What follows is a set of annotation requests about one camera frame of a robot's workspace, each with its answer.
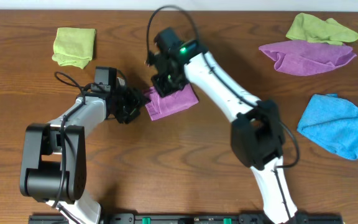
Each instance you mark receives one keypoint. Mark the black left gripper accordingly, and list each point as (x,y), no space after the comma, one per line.
(128,106)

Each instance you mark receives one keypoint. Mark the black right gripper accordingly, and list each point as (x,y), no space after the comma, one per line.
(169,83)

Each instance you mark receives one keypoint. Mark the purple microfiber cloth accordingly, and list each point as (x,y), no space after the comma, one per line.
(159,107)

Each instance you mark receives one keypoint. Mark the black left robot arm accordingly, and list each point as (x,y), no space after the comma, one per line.
(53,169)

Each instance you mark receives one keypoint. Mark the folded green cloth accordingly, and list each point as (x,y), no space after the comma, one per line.
(73,46)

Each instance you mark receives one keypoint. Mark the crumpled purple cloth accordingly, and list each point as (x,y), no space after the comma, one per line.
(301,58)

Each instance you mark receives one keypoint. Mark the crumpled green cloth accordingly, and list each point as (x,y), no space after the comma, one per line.
(314,30)

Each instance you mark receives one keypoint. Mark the blue microfiber cloth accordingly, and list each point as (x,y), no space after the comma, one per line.
(332,123)

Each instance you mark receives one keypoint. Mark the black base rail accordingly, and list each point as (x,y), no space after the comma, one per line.
(245,218)

